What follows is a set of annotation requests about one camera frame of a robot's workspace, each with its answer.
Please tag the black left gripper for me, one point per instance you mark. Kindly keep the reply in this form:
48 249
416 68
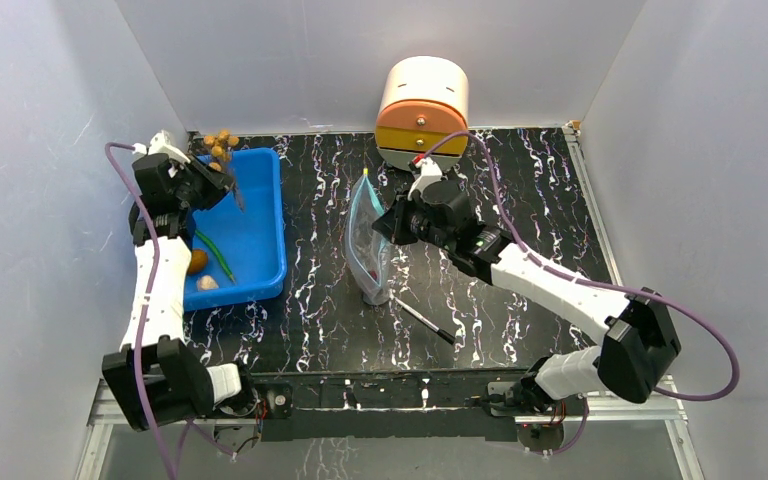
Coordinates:
219 183

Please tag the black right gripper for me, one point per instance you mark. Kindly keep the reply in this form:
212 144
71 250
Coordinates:
396 221

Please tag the clear zip top bag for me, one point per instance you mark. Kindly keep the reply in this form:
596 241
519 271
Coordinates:
364 248

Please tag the brown longan bunch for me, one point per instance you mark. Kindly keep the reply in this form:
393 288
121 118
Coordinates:
220 148

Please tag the green chili pepper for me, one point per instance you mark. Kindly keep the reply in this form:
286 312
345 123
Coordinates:
214 249

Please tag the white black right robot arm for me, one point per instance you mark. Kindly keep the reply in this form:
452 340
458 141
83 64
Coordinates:
634 337

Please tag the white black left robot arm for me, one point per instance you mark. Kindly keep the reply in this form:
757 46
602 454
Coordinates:
153 376

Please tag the blue plastic bin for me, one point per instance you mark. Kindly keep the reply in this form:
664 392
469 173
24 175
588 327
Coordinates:
254 261

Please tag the black and white pen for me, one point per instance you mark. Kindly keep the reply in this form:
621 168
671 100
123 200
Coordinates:
441 333

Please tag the pastel mini drawer cabinet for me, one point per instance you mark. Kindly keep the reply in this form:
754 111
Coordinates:
425 98

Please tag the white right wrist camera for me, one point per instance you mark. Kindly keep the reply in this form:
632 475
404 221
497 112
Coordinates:
426 171

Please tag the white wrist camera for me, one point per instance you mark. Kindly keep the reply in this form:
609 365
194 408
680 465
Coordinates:
426 171
163 143

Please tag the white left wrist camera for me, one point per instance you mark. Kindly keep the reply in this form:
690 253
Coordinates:
163 143

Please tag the aluminium frame rail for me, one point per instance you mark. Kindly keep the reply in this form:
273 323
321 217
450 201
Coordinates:
428 404

